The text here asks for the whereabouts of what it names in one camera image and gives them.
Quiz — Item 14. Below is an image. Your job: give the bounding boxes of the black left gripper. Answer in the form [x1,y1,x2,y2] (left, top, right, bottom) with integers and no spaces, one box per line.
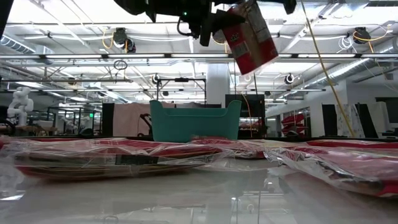
[178,0,247,47]

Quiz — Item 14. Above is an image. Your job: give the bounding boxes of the black screen panel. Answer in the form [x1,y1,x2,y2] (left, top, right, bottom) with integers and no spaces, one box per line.
[225,94,266,139]

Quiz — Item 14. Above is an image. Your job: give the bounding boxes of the long ceiling light bar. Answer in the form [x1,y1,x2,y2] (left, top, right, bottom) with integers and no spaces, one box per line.
[0,54,398,59]

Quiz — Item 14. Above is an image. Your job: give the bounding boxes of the teal plastic basket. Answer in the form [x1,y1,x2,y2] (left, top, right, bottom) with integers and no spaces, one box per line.
[149,99,243,143]

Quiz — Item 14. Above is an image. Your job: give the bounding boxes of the red stacked items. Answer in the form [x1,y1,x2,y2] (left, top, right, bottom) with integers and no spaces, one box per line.
[281,113,307,134]

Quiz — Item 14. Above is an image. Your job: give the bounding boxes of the pink curtain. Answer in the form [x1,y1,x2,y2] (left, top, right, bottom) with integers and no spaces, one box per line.
[113,103,152,138]

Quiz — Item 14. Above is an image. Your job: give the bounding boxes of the black door panel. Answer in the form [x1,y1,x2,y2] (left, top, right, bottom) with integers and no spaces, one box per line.
[322,104,338,137]
[356,102,379,138]

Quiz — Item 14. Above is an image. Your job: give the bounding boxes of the white marbled board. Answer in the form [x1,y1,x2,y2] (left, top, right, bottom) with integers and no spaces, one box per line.
[335,104,365,138]

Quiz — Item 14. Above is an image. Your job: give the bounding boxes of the black monitor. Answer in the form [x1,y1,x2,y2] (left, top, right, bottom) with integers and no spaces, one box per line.
[375,96,398,124]

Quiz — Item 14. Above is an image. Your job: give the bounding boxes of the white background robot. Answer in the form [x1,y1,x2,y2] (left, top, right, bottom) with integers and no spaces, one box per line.
[6,86,34,127]

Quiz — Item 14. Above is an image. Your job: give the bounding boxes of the black background camera rig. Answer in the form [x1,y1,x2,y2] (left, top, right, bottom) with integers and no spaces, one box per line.
[156,77,207,105]

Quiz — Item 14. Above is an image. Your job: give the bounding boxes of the yellow hanging cable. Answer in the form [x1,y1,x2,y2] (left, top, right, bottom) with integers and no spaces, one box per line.
[300,0,356,138]

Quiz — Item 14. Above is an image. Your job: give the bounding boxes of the white coiled cable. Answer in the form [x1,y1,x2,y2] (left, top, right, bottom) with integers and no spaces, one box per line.
[338,35,355,52]

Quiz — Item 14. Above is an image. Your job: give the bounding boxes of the silver ventilation duct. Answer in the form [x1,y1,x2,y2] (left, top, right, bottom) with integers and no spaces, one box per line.
[0,33,53,56]
[303,37,398,91]

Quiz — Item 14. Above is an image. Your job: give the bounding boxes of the black table frame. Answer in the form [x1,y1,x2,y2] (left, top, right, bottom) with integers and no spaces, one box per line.
[0,135,398,143]

